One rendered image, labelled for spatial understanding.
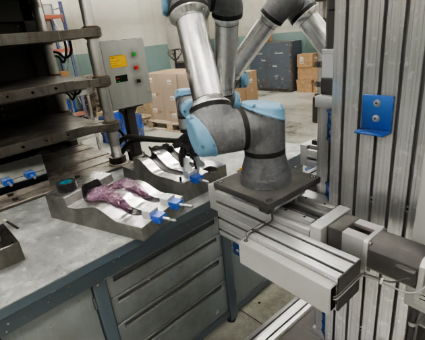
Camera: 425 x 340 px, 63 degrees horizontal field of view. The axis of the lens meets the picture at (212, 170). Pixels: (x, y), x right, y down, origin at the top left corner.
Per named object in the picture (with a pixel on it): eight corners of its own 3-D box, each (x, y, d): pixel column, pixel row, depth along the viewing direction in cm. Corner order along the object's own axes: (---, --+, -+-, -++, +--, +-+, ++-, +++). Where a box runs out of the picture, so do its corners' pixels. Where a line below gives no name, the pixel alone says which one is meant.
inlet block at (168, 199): (196, 210, 133) (195, 197, 131) (189, 216, 129) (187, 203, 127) (168, 204, 139) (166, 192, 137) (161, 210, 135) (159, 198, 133)
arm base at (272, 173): (303, 177, 100) (303, 144, 97) (268, 195, 92) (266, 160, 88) (264, 166, 111) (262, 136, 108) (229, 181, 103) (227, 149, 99)
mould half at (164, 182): (227, 181, 162) (224, 154, 157) (185, 202, 146) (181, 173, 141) (164, 161, 196) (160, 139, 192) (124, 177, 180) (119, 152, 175)
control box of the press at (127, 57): (178, 241, 264) (146, 36, 210) (144, 261, 245) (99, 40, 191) (161, 232, 279) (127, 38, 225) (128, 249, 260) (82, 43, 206)
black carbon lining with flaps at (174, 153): (208, 169, 160) (206, 150, 156) (181, 181, 150) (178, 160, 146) (163, 156, 184) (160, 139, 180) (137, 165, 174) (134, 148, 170)
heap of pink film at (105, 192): (154, 194, 142) (152, 177, 139) (125, 214, 128) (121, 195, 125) (108, 187, 155) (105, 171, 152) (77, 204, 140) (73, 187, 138)
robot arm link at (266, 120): (293, 150, 94) (293, 99, 89) (247, 158, 91) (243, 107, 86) (275, 138, 104) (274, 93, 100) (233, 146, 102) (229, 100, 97)
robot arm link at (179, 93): (175, 92, 128) (172, 88, 136) (179, 121, 132) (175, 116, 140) (195, 88, 130) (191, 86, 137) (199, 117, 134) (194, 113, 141)
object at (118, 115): (145, 127, 530) (142, 113, 522) (123, 134, 502) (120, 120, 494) (121, 124, 568) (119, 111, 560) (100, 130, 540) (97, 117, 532)
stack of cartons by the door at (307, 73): (337, 91, 764) (338, 51, 733) (330, 94, 743) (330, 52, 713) (303, 89, 823) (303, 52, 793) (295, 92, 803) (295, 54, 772)
